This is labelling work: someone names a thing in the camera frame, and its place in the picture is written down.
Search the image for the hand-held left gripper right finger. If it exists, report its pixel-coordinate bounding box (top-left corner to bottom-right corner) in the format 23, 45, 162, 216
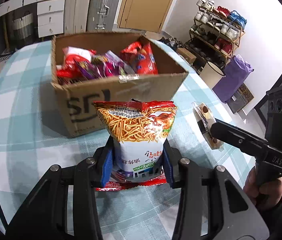
162, 141, 272, 240

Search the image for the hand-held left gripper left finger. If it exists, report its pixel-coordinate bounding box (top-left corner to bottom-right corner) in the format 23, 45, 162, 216
5, 136, 114, 240

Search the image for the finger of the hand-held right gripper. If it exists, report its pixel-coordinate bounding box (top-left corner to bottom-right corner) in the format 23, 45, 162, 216
210, 120, 269, 160

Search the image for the clear cream cake packet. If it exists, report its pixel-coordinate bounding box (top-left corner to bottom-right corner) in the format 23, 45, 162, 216
192, 102, 225, 151

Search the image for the orange white stick snack bag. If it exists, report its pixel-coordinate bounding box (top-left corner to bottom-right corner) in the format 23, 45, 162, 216
92, 100, 179, 192

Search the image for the brown cardboard box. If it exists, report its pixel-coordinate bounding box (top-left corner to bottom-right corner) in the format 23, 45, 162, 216
51, 31, 190, 138

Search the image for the purple-edged white snack packet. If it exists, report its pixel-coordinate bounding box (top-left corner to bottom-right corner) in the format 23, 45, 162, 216
103, 51, 132, 77

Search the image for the red chips bag blue label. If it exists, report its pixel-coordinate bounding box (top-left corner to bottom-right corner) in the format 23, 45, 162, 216
120, 42, 159, 75

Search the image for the person's right hand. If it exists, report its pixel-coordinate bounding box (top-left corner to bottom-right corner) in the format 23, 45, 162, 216
243, 166, 282, 210

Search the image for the patterned doormat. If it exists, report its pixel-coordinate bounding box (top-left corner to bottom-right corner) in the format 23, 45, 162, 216
227, 82, 255, 114

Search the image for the cream waste bin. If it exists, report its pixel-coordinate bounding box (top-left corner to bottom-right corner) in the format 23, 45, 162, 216
201, 61, 226, 89

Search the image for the wooden shoe rack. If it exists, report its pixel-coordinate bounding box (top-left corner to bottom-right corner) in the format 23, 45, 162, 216
190, 9, 246, 68

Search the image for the small brown carton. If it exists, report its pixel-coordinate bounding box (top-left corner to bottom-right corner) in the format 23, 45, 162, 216
176, 47, 197, 64

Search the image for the shoe rack with shoes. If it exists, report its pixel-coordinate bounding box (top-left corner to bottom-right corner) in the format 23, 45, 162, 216
191, 0, 247, 63

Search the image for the scattered sneakers group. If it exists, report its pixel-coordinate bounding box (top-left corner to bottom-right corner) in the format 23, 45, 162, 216
160, 37, 189, 53

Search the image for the teal checked tablecloth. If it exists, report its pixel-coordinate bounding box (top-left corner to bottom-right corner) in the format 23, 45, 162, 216
0, 39, 264, 240

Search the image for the silver suitcase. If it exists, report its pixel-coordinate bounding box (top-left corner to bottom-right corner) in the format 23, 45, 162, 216
86, 0, 122, 32

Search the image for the yellow wooden door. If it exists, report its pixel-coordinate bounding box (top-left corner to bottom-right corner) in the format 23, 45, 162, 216
117, 0, 182, 34

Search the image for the white desk with drawers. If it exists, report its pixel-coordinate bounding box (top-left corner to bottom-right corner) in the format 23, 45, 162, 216
0, 0, 66, 39

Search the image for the woven laundry basket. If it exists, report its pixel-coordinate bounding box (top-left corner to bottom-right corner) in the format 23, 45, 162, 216
12, 11, 35, 46

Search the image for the beige suitcase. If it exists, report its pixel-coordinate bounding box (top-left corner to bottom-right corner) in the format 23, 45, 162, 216
64, 0, 93, 34

